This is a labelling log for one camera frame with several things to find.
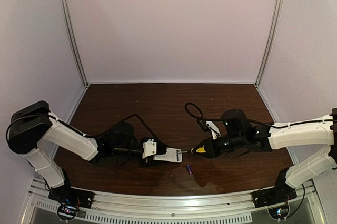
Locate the yellow handled screwdriver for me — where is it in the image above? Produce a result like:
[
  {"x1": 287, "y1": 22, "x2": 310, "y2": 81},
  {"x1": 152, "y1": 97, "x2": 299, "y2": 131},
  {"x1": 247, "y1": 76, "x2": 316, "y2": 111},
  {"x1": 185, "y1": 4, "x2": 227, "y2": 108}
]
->
[{"x1": 177, "y1": 147, "x2": 206, "y2": 155}]

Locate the white remote control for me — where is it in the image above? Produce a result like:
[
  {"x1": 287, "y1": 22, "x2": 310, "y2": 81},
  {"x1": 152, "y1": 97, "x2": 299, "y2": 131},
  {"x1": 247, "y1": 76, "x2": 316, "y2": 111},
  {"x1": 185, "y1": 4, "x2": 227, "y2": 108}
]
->
[{"x1": 153, "y1": 148, "x2": 183, "y2": 164}]

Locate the battery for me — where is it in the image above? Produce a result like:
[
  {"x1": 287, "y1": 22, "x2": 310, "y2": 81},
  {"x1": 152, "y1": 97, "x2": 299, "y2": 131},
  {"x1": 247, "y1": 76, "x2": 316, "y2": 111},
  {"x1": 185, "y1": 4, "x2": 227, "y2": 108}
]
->
[{"x1": 186, "y1": 165, "x2": 192, "y2": 175}]

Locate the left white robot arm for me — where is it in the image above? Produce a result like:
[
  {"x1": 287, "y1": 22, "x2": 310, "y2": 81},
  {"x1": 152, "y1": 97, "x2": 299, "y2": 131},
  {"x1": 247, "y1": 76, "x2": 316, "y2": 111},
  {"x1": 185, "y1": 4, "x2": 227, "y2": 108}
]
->
[{"x1": 5, "y1": 100, "x2": 177, "y2": 191}]

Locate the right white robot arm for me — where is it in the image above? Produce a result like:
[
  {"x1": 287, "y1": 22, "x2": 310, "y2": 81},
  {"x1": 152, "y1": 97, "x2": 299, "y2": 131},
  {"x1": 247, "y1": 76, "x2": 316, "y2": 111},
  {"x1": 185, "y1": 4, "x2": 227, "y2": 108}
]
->
[{"x1": 190, "y1": 109, "x2": 336, "y2": 189}]

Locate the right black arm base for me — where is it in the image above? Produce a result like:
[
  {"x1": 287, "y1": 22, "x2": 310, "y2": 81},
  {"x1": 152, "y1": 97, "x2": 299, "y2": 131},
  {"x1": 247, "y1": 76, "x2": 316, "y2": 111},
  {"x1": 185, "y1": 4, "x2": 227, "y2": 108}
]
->
[{"x1": 251, "y1": 186, "x2": 297, "y2": 221}]

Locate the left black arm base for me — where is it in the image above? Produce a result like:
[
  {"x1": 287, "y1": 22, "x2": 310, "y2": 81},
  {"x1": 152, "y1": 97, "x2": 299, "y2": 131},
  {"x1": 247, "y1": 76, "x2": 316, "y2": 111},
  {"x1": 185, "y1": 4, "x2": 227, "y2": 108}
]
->
[{"x1": 48, "y1": 188, "x2": 94, "y2": 222}]

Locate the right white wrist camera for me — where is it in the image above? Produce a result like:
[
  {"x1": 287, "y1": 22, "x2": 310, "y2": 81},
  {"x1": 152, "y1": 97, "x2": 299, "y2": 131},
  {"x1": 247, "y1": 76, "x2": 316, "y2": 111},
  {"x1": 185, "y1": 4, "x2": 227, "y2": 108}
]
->
[{"x1": 206, "y1": 121, "x2": 221, "y2": 140}]

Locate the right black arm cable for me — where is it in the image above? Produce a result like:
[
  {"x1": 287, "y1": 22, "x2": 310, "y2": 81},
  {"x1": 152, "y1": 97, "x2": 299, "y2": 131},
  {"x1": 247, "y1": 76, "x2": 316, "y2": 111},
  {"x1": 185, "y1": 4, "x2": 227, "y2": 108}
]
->
[{"x1": 184, "y1": 103, "x2": 337, "y2": 135}]

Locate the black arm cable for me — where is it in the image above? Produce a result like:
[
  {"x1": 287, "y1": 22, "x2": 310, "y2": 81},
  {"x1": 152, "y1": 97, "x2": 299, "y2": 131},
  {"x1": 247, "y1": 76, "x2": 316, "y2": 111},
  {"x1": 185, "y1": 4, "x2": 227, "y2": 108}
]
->
[
  {"x1": 6, "y1": 114, "x2": 158, "y2": 143},
  {"x1": 184, "y1": 103, "x2": 337, "y2": 135}
]

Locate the front aluminium rail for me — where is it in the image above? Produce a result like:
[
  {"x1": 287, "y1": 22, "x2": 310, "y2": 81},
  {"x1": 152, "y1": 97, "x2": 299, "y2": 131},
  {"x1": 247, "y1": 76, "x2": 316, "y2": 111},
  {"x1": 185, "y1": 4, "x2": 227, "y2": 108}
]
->
[{"x1": 19, "y1": 178, "x2": 327, "y2": 223}]

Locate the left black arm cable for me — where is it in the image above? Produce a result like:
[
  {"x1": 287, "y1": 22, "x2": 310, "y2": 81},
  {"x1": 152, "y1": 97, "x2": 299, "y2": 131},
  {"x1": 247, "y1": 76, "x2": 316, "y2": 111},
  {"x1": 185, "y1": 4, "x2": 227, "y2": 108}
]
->
[{"x1": 6, "y1": 114, "x2": 158, "y2": 143}]

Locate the right aluminium frame post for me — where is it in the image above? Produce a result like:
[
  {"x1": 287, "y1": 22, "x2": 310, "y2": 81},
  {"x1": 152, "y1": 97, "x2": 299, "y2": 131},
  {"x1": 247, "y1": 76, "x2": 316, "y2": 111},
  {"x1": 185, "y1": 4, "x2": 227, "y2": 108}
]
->
[{"x1": 255, "y1": 0, "x2": 284, "y2": 88}]

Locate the aluminium frame post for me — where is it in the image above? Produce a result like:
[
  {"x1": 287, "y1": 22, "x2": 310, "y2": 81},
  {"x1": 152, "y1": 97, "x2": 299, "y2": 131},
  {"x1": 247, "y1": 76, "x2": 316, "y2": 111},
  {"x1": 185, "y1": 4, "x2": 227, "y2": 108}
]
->
[
  {"x1": 60, "y1": 0, "x2": 89, "y2": 88},
  {"x1": 255, "y1": 0, "x2": 284, "y2": 88}
]

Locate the left aluminium frame post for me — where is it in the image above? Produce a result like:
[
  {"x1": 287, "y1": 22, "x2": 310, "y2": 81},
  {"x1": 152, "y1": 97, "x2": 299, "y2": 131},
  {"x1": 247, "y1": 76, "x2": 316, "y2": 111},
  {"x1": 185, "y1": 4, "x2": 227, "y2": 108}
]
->
[{"x1": 60, "y1": 0, "x2": 89, "y2": 88}]

